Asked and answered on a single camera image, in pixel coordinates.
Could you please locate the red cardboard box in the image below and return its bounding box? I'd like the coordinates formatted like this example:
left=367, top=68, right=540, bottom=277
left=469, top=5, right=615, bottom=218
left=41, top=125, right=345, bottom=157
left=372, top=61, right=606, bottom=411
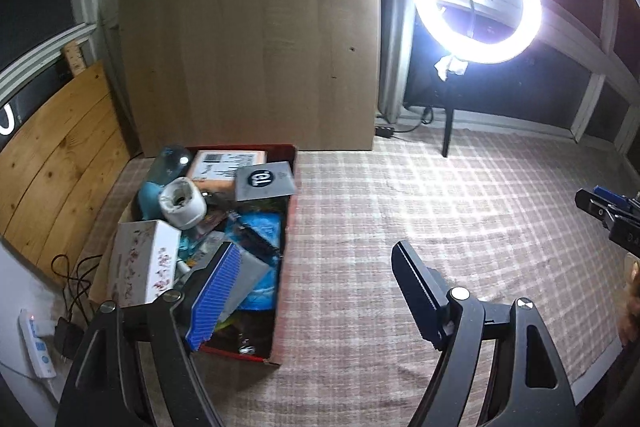
left=88, top=143, right=302, bottom=367

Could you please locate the black power strip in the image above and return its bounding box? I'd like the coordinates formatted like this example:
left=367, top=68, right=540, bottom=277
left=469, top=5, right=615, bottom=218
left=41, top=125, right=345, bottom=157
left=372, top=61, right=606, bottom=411
left=374, top=126, right=395, bottom=139

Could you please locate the dark teal glass jar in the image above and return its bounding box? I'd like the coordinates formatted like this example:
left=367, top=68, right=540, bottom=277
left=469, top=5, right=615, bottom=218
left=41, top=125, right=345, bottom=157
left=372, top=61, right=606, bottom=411
left=146, top=145, right=193, bottom=186

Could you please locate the black charger with cable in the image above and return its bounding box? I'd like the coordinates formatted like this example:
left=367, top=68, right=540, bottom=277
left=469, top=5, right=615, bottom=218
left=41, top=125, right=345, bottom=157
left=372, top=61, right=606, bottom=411
left=50, top=254, right=102, bottom=360

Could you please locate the white round plastic device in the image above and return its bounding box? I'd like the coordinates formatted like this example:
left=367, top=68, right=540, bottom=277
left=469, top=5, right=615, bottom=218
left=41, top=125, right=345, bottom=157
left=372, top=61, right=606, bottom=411
left=158, top=176, right=207, bottom=231

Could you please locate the pine wood panel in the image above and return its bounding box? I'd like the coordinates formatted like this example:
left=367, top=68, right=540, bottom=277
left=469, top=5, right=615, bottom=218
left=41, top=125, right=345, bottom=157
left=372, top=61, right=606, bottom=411
left=1, top=62, right=130, bottom=284

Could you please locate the white printed box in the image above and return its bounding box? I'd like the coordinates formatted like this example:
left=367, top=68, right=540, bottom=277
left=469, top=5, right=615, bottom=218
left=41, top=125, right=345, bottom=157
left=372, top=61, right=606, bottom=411
left=106, top=220, right=181, bottom=308

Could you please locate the checkered tablecloth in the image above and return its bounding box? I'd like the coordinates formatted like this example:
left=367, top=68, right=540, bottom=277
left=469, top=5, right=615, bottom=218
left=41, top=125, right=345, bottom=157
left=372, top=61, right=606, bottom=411
left=195, top=129, right=638, bottom=426

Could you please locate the blue wet wipe packet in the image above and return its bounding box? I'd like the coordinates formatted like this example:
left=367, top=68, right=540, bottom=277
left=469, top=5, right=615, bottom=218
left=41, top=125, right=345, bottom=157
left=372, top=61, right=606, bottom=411
left=226, top=211, right=282, bottom=312

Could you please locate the person's right hand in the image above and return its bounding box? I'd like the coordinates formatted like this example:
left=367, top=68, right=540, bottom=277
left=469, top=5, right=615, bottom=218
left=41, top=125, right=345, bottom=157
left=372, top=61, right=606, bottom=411
left=617, top=255, right=639, bottom=347

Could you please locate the light wooden board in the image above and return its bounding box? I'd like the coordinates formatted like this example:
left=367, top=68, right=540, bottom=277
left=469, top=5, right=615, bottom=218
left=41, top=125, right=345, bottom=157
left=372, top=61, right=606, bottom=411
left=118, top=0, right=381, bottom=156

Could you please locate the orange labelled carton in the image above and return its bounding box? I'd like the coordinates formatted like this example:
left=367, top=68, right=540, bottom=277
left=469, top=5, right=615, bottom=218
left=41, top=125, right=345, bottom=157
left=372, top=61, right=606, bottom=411
left=186, top=150, right=266, bottom=191

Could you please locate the grey T9 sachet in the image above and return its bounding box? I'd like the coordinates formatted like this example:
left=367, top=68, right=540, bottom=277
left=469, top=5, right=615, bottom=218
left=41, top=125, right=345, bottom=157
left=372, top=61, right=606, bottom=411
left=234, top=161, right=296, bottom=202

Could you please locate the black light stand pole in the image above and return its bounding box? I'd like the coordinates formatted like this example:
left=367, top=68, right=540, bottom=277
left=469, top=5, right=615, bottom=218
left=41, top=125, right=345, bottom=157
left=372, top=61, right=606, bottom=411
left=442, top=107, right=454, bottom=157

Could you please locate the white power strip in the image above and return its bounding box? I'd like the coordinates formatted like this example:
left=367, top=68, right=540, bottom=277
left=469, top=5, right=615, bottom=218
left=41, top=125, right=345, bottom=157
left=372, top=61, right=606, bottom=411
left=18, top=309, right=58, bottom=381

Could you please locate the teal rubber bulb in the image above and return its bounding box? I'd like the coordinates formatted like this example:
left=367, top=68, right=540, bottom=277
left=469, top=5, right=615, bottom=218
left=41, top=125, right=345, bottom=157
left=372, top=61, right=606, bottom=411
left=137, top=181, right=164, bottom=221

